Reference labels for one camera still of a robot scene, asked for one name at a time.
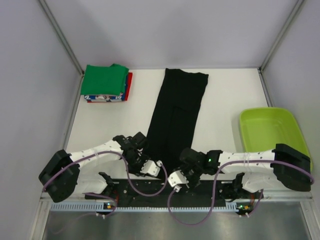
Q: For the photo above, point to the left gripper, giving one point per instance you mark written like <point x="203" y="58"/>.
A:
<point x="137" y="170"/>

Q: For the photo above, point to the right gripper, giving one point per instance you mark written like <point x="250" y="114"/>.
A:
<point x="192" y="183"/>

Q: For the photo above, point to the black t-shirt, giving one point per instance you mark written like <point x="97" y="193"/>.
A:
<point x="175" y="115"/>

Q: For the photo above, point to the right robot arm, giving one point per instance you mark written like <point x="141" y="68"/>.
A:
<point x="282" y="166"/>

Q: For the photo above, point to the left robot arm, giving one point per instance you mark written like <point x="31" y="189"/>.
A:
<point x="86" y="171"/>

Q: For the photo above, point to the blue printed folded t-shirt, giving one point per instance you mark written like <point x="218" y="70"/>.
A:
<point x="100" y="98"/>

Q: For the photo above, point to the lime green plastic bin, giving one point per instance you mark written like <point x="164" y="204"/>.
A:
<point x="263" y="127"/>

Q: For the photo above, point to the red folded t-shirt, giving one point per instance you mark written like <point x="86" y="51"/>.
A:
<point x="129" y="85"/>

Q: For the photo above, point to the green folded t-shirt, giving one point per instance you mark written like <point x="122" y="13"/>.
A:
<point x="104" y="80"/>

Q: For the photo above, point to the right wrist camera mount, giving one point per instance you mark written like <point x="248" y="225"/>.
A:
<point x="176" y="179"/>

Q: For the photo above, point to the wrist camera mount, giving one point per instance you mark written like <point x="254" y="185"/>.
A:
<point x="151" y="168"/>
<point x="176" y="179"/>

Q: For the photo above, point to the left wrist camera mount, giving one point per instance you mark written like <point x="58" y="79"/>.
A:
<point x="151" y="168"/>

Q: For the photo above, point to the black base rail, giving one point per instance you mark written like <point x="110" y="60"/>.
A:
<point x="201" y="196"/>

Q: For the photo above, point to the aluminium front frame rail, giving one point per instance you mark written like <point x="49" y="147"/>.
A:
<point x="268" y="196"/>

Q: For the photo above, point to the grey slotted cable duct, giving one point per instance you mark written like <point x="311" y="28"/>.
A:
<point x="104" y="207"/>

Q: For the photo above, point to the left aluminium frame post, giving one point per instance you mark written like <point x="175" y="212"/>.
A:
<point x="60" y="35"/>

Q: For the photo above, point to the aluminium frame post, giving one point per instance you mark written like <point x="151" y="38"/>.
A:
<point x="282" y="34"/>
<point x="60" y="35"/>

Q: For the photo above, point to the right aluminium frame post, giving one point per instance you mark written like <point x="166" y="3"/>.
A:
<point x="282" y="34"/>

